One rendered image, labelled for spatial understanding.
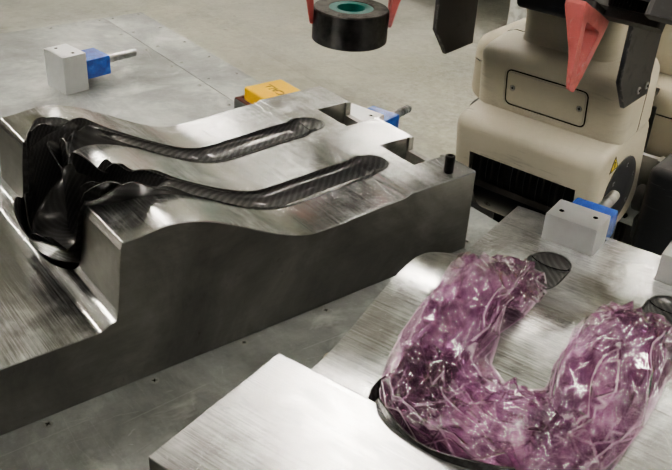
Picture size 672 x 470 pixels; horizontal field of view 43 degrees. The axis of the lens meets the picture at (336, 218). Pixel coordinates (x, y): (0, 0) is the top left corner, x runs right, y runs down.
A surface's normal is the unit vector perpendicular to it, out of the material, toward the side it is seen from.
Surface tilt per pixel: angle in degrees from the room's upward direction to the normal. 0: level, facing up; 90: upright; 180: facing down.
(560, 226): 90
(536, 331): 9
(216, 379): 0
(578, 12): 84
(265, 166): 3
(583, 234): 90
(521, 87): 98
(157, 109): 0
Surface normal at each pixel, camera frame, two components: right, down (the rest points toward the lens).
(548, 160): -0.65, 0.47
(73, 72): 0.72, 0.38
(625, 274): 0.05, -0.86
